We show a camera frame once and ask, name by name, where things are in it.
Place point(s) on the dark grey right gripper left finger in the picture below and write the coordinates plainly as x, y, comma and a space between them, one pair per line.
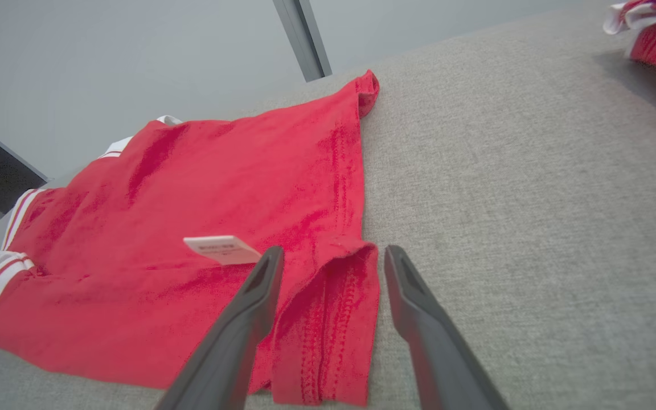
231, 341

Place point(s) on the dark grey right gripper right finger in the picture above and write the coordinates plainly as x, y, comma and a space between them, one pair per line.
436, 341

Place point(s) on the grey fabric sofa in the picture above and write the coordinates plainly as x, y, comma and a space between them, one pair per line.
533, 199

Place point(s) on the grey partition post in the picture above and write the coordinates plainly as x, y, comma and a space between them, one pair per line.
322, 57
294, 34

